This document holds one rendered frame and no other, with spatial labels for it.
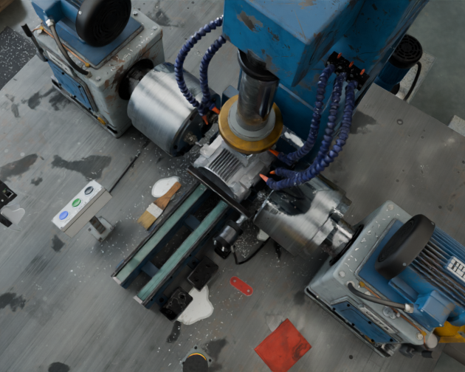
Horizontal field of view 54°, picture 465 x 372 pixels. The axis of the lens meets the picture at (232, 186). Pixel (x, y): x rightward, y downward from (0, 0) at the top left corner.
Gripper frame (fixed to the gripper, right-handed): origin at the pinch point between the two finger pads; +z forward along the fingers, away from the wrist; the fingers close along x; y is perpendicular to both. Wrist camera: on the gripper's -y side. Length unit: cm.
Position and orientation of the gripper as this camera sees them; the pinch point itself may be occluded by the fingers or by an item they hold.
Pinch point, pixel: (15, 229)
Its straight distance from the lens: 136.9
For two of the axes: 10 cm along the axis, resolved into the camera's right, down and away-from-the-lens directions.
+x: -6.8, -3.4, 6.5
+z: 3.7, 6.1, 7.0
